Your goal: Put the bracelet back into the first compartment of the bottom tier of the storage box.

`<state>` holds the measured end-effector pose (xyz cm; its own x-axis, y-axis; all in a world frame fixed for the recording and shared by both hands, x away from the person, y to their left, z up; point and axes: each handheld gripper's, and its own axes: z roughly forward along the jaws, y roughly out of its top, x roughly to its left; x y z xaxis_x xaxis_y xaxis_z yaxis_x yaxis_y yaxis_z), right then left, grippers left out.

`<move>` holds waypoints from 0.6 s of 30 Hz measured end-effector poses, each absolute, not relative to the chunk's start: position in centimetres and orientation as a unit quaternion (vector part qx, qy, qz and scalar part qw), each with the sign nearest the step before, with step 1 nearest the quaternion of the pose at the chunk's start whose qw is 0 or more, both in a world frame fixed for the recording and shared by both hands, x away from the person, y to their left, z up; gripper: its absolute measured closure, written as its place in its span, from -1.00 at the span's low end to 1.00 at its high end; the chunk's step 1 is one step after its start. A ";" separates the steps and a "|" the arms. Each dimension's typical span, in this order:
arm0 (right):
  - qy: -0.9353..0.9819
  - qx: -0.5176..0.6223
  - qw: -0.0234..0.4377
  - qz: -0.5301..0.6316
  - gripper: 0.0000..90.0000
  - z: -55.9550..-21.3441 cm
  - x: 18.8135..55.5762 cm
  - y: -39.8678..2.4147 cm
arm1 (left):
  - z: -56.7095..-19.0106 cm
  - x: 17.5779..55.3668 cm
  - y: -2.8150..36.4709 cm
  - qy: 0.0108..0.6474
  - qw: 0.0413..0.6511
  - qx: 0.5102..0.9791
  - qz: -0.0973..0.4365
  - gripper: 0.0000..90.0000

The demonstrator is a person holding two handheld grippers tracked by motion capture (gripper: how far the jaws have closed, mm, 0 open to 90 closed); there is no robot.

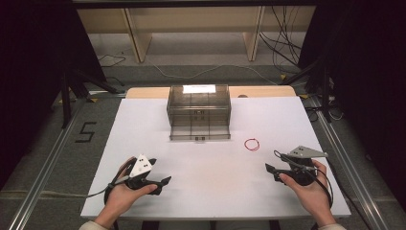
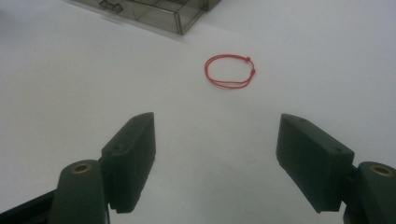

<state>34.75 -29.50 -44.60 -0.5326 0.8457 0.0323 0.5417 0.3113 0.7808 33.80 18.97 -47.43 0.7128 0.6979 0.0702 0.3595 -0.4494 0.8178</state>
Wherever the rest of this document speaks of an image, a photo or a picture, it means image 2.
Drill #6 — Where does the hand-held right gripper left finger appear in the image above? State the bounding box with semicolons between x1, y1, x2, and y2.
100;112;157;215

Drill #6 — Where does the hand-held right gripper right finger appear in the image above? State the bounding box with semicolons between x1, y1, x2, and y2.
276;113;356;214

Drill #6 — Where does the red string bracelet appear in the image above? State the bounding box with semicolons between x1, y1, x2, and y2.
204;54;257;90

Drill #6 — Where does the clear smoky plastic box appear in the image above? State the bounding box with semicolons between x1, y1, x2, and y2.
70;0;221;35

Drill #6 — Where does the small dark metal clasp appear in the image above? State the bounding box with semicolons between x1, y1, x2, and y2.
98;0;123;14

